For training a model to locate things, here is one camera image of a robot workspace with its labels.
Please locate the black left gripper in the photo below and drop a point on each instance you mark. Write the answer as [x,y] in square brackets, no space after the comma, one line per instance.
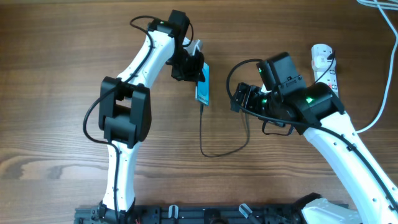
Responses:
[194,73]

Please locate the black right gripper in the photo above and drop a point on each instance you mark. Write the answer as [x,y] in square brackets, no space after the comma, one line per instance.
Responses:
[254,93]

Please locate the blue screen smartphone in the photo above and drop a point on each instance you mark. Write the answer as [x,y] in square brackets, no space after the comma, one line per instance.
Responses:
[202,90]

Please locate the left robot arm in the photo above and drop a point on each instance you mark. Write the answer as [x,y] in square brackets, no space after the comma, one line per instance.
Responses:
[121,117]

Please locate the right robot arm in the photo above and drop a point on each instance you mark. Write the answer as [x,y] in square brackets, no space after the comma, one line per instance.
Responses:
[316,113]

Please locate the white charger plug adapter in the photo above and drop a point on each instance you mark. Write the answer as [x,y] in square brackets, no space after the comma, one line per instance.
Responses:
[321,62]

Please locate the white power strip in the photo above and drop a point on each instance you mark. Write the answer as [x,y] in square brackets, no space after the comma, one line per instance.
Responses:
[329,75]

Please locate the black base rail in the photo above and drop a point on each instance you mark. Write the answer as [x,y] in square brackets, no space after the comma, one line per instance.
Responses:
[174,214]

